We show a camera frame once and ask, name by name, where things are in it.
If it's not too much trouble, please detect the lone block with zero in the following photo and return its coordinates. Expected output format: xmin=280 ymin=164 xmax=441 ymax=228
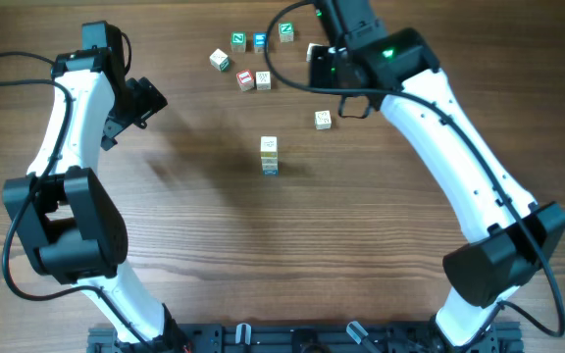
xmin=314 ymin=111 xmax=332 ymax=130

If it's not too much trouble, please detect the yellow top elephant block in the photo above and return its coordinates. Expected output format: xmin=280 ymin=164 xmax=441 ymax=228
xmin=260 ymin=136 xmax=279 ymax=158

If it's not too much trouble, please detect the white green edged block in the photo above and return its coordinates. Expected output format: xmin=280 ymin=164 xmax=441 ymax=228
xmin=262 ymin=163 xmax=279 ymax=170

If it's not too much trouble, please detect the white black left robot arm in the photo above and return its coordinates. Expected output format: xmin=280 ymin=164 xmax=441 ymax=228
xmin=2 ymin=47 xmax=191 ymax=352

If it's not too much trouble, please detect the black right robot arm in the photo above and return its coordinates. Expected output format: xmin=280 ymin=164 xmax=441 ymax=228
xmin=310 ymin=24 xmax=565 ymax=352

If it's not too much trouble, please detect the plain block number two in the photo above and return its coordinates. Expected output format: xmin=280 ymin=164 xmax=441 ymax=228
xmin=306 ymin=43 xmax=322 ymax=63

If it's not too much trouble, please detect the green N block right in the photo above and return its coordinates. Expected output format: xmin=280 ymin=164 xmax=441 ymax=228
xmin=279 ymin=22 xmax=294 ymax=43

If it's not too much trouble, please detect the green n block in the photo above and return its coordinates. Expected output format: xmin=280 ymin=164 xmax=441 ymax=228
xmin=279 ymin=22 xmax=294 ymax=43
xmin=231 ymin=31 xmax=247 ymax=52

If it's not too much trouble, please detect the plain block yellow side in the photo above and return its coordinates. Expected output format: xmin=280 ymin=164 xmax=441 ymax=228
xmin=255 ymin=72 xmax=272 ymax=90

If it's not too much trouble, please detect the blue top block left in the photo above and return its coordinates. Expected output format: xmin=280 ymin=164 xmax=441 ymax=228
xmin=253 ymin=32 xmax=267 ymax=53

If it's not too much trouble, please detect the red I top block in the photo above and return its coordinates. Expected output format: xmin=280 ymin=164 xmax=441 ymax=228
xmin=236 ymin=70 xmax=255 ymax=92

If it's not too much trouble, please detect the white green W block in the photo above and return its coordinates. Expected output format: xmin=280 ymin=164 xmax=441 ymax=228
xmin=209 ymin=49 xmax=231 ymax=72

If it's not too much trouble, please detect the green N block left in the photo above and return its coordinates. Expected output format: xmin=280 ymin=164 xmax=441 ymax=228
xmin=231 ymin=31 xmax=247 ymax=52

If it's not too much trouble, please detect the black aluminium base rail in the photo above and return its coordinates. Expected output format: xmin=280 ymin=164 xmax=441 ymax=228
xmin=86 ymin=322 xmax=525 ymax=353

